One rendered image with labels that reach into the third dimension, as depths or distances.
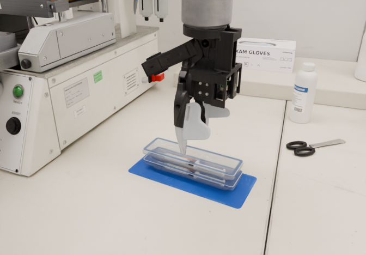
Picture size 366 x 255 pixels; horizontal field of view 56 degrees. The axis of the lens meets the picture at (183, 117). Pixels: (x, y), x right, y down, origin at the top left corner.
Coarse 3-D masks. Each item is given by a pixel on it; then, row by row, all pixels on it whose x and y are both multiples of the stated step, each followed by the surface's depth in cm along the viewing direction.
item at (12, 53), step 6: (12, 48) 63; (18, 48) 64; (0, 54) 60; (6, 54) 61; (12, 54) 63; (0, 60) 61; (6, 60) 62; (12, 60) 63; (18, 60) 64; (0, 66) 61; (6, 66) 62; (12, 66) 65
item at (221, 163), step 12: (156, 144) 66; (168, 144) 66; (168, 156) 63; (180, 156) 63; (192, 156) 63; (204, 156) 63; (216, 156) 63; (228, 156) 63; (216, 168) 59; (228, 168) 59
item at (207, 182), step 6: (144, 162) 66; (150, 162) 65; (156, 168) 67; (162, 168) 64; (168, 168) 63; (180, 174) 63; (186, 174) 62; (192, 174) 61; (198, 180) 61; (204, 180) 60; (210, 180) 60; (216, 186) 61; (222, 186) 59; (228, 186) 58; (234, 186) 59
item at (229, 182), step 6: (150, 156) 67; (156, 162) 65; (162, 162) 65; (174, 168) 63; (180, 168) 63; (186, 168) 63; (198, 174) 61; (204, 174) 61; (240, 174) 61; (216, 180) 60; (222, 180) 60; (228, 180) 60; (234, 180) 60
